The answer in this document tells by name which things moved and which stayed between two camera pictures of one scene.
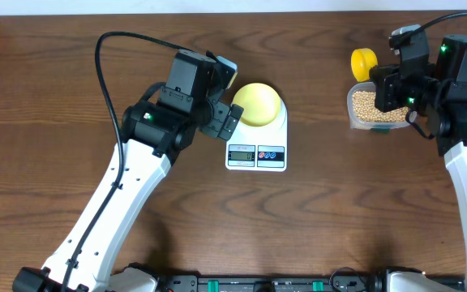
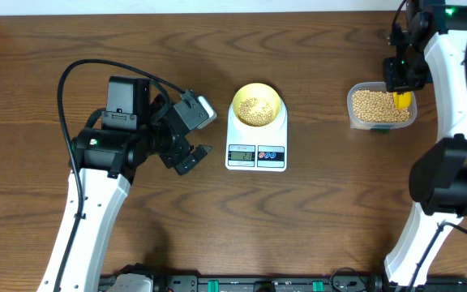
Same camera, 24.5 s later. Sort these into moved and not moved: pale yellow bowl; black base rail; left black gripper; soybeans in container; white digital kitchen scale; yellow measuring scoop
Moved: yellow measuring scoop; left black gripper
Not moved: soybeans in container; pale yellow bowl; black base rail; white digital kitchen scale
